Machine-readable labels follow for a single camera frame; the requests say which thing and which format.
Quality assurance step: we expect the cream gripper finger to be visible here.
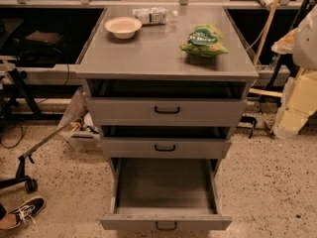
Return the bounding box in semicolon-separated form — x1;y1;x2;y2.
272;70;317;139
271;29;297;55

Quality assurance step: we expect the green rice chip bag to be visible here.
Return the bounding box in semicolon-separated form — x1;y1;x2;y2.
180;24;228;58

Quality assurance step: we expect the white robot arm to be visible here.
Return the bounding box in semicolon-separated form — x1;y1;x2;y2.
271;6;317;139

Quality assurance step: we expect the grey drawer cabinet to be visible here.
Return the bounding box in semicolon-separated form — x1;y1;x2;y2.
74;4;260;180

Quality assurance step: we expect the grey bottom drawer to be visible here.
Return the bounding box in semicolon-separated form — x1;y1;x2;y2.
100;158;232;231

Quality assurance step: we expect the grey drawer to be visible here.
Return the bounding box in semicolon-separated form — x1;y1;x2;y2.
87;79;247;127
100;158;232;231
101;125;231;159

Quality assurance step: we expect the grey top drawer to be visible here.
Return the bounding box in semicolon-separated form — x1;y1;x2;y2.
87;79;247;127

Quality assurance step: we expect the grey middle drawer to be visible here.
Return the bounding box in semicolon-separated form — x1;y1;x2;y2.
101;125;231;159

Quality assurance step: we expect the clear plastic water bottle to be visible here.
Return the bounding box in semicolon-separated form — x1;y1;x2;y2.
132;7;178;25

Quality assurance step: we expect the white paper bowl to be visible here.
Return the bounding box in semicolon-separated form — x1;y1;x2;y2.
104;17;142;40

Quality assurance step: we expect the dark box on shelf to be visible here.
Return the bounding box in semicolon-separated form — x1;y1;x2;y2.
25;31;63;47

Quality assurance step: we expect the black wheeled stand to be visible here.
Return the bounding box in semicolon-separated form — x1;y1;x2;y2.
0;126;65;192

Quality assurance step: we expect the black and white sneaker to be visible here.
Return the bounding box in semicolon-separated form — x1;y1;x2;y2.
0;196;46;230

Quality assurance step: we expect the wooden easel frame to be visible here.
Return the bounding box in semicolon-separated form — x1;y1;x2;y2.
248;0;287;99

